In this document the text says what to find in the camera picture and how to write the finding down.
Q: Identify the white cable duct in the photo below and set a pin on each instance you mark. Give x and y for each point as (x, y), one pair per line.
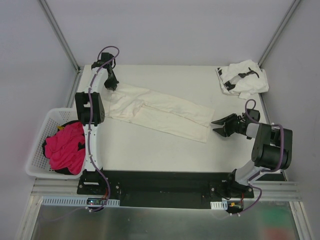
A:
(73, 201)
(219, 205)

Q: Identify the aluminium frame post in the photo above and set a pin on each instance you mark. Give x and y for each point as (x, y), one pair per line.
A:
(59, 34)
(279, 30)

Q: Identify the white black printed t shirt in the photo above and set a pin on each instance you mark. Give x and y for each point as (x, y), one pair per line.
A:
(243, 79)

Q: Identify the left aluminium frame post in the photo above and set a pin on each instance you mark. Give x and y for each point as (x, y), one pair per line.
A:
(59, 34)

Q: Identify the left white cable duct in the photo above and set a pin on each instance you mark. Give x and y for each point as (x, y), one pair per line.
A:
(73, 201)

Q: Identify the cream white t shirt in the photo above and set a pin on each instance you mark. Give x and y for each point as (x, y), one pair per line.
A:
(159, 111)

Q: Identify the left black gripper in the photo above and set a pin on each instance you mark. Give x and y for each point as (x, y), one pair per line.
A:
(110, 75)

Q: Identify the pink red t shirt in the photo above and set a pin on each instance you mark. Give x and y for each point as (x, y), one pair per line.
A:
(65, 150)

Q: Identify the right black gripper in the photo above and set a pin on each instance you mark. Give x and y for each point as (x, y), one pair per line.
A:
(232, 124)

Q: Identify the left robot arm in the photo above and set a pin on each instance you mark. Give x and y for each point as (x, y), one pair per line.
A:
(91, 111)

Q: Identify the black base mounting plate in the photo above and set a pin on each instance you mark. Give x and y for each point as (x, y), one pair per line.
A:
(163, 189)

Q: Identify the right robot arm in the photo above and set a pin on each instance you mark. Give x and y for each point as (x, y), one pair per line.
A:
(271, 152)

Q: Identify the right aluminium frame post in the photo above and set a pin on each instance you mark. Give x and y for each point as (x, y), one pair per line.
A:
(279, 30)

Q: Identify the white plastic laundry basket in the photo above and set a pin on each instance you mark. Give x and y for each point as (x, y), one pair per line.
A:
(59, 151)

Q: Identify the right white cable duct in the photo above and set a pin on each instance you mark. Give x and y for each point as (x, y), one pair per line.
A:
(219, 205)

